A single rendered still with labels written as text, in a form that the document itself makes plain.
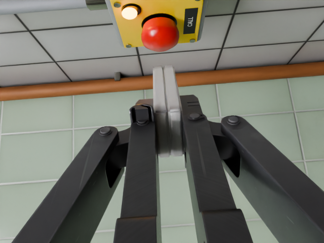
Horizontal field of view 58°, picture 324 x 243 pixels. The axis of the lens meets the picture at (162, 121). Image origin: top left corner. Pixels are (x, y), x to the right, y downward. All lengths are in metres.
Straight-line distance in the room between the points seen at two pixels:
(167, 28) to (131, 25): 0.04
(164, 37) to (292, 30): 0.29
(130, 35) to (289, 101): 0.40
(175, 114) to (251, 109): 0.48
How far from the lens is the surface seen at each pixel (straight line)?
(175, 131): 0.16
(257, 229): 0.60
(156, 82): 0.18
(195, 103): 0.17
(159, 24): 0.30
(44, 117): 0.65
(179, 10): 0.31
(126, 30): 0.34
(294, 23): 0.53
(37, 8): 0.37
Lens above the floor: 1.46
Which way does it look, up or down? 1 degrees up
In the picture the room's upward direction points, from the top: 95 degrees counter-clockwise
